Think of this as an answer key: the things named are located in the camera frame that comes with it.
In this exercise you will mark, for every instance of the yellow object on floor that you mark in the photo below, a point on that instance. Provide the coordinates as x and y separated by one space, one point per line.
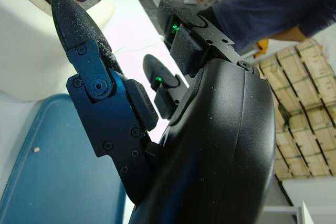
262 47

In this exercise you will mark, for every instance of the small wooden crate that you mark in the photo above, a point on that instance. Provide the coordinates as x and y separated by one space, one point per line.
323 77

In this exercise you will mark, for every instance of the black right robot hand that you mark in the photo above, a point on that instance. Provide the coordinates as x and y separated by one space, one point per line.
215 129

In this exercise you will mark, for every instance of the person in dark clothes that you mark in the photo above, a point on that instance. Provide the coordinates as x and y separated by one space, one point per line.
262 3

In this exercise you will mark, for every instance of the large wooden crate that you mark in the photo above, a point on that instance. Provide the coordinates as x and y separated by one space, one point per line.
296 129

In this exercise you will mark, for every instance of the small bread crumb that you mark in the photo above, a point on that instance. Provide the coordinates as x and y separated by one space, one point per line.
36 149

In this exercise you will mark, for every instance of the blue rectangular plastic tray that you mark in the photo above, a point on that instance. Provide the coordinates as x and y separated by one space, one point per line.
52 182

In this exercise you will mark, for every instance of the cream white two-slot toaster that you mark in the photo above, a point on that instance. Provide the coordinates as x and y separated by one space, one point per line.
26 51

